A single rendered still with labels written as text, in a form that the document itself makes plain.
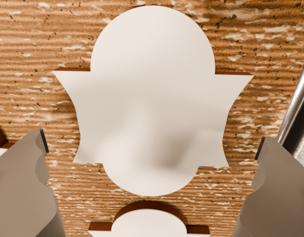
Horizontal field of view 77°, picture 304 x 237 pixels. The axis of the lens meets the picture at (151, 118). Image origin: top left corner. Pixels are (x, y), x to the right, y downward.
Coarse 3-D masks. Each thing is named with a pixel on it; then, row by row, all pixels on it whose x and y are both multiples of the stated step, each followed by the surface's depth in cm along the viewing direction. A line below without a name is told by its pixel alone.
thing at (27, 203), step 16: (16, 144) 10; (32, 144) 10; (0, 160) 8; (16, 160) 8; (32, 160) 9; (0, 176) 8; (16, 176) 8; (32, 176) 8; (48, 176) 10; (0, 192) 7; (16, 192) 7; (32, 192) 7; (48, 192) 7; (0, 208) 6; (16, 208) 6; (32, 208) 6; (48, 208) 6; (0, 224) 6; (16, 224) 6; (32, 224) 6; (48, 224) 6
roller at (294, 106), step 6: (300, 78) 14; (300, 84) 14; (300, 90) 14; (294, 96) 14; (300, 96) 14; (294, 102) 15; (300, 102) 15; (288, 108) 15; (294, 108) 15; (300, 108) 15; (288, 114) 15; (294, 114) 15; (288, 120) 15; (294, 120) 16; (282, 126) 16; (288, 126) 16; (282, 132) 16; (288, 132) 16; (276, 138) 16; (282, 138) 16; (282, 144) 17
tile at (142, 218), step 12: (132, 204) 18; (144, 204) 17; (156, 204) 18; (120, 216) 18; (132, 216) 17; (144, 216) 17; (156, 216) 17; (168, 216) 17; (180, 216) 18; (96, 228) 19; (108, 228) 19; (120, 228) 18; (132, 228) 18; (144, 228) 18; (156, 228) 18; (168, 228) 18; (180, 228) 18; (192, 228) 19; (204, 228) 19
